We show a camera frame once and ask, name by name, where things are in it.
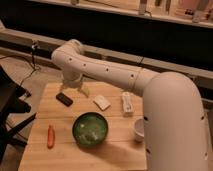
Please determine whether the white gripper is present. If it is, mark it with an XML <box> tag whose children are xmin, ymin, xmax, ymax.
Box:
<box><xmin>62</xmin><ymin>70</ymin><xmax>90</xmax><ymax>97</ymax></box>

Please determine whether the black eraser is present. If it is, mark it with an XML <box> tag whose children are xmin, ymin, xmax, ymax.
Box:
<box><xmin>56</xmin><ymin>93</ymin><xmax>73</xmax><ymax>107</ymax></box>

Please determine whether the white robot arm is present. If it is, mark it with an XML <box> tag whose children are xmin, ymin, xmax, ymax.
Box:
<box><xmin>51</xmin><ymin>39</ymin><xmax>208</xmax><ymax>171</ymax></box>

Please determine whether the green ceramic bowl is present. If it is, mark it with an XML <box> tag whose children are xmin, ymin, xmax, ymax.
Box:
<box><xmin>72</xmin><ymin>112</ymin><xmax>108</xmax><ymax>148</ymax></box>

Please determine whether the white tube with cap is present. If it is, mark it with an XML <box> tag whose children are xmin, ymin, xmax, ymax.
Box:
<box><xmin>122</xmin><ymin>92</ymin><xmax>134</xmax><ymax>116</ymax></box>

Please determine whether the orange carrot toy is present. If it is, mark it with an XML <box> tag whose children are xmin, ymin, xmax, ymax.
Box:
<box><xmin>47</xmin><ymin>125</ymin><xmax>55</xmax><ymax>149</ymax></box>

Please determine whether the wooden table board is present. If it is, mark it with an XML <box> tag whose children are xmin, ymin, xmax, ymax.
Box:
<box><xmin>18</xmin><ymin>82</ymin><xmax>147</xmax><ymax>171</ymax></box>

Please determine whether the white paper cup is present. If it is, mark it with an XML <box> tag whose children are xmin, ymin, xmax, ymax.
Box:
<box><xmin>134</xmin><ymin>119</ymin><xmax>144</xmax><ymax>142</ymax></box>

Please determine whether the black chair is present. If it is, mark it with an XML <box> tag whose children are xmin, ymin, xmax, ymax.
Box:
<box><xmin>0</xmin><ymin>65</ymin><xmax>35</xmax><ymax>163</ymax></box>

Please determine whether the black cable on floor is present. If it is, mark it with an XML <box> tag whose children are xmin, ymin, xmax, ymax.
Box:
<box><xmin>0</xmin><ymin>43</ymin><xmax>43</xmax><ymax>88</ymax></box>

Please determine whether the grey metal rail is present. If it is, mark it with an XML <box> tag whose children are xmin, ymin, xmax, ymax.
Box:
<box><xmin>0</xmin><ymin>29</ymin><xmax>213</xmax><ymax>89</ymax></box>

